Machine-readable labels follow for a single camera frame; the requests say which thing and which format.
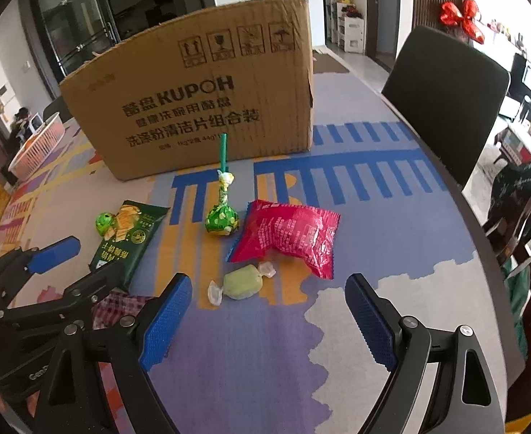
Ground maroon striped snack bar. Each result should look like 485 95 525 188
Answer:
92 290 151 330

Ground pale green candy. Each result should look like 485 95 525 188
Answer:
207 261 276 307

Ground pink snack packet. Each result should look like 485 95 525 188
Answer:
227 200 341 280

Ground dark green cracker packet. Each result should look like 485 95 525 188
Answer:
89 200 169 291

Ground small green lollipop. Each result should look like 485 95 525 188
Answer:
95 212 114 236

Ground colourful patterned table mat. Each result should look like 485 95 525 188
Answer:
0 66 509 433

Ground white basket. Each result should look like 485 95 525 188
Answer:
8 114 65 181

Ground oranges in basket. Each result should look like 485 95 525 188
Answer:
22 135 38 150

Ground large green lollipop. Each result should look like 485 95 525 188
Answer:
205 133 240 236

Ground black chair far left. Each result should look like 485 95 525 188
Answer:
43 96 73 123

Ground black chair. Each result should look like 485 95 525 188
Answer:
43 96 73 123
382 26 510 187

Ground wooden chair with red clothes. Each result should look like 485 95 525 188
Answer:
483 162 531 421

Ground brown cardboard box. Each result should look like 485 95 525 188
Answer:
60 0 313 181

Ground black chair right side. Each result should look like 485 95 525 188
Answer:
382 26 510 187

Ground black glass sliding door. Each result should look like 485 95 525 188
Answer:
30 0 215 81

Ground white storage shelf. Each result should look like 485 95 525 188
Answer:
324 0 365 54

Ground red balloon bow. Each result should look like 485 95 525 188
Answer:
440 0 485 44

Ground dark hallway door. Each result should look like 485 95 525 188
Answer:
365 0 401 73

